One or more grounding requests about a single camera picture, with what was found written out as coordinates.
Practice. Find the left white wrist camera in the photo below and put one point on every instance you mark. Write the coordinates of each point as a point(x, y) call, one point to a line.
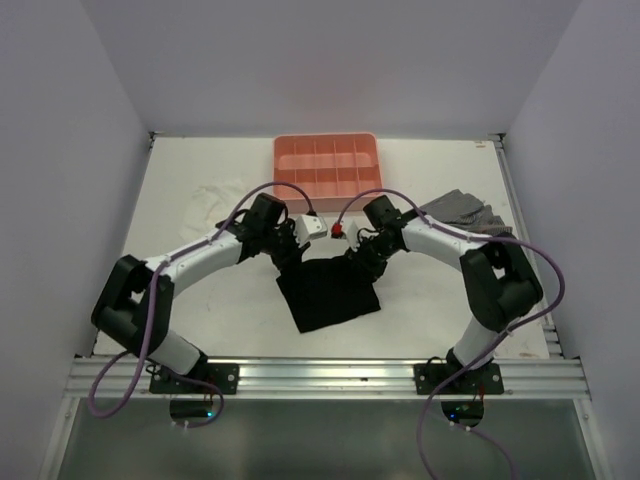
point(308, 228)

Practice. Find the aluminium mounting rail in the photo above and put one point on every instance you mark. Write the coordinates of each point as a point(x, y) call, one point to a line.
point(394, 379)

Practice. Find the white underwear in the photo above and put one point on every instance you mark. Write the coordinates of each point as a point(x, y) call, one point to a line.
point(209, 204)

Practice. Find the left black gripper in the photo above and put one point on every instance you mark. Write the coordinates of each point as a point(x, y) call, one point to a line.
point(294, 254)

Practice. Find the pink divided plastic tray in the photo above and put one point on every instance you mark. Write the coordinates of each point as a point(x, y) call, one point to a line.
point(330, 168)

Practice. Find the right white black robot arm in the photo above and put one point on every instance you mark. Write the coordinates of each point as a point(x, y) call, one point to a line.
point(499, 281)

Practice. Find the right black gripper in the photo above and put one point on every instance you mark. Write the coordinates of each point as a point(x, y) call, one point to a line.
point(372, 269)

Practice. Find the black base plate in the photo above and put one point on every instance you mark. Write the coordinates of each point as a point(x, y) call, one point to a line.
point(432, 380)
point(220, 377)

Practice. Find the grey striped underwear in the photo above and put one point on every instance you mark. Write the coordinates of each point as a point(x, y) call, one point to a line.
point(466, 212)

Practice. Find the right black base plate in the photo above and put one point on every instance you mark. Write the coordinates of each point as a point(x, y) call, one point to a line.
point(432, 380)

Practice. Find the black underwear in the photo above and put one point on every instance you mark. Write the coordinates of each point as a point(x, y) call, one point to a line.
point(324, 292)

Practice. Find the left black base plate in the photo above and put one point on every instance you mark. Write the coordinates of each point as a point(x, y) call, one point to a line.
point(220, 377)

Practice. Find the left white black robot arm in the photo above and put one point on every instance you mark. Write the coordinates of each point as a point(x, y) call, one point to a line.
point(135, 305)

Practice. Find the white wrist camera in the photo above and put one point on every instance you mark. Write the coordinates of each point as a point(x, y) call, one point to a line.
point(308, 228)
point(346, 229)

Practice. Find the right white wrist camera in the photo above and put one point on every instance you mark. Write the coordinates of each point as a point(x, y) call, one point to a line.
point(346, 229)

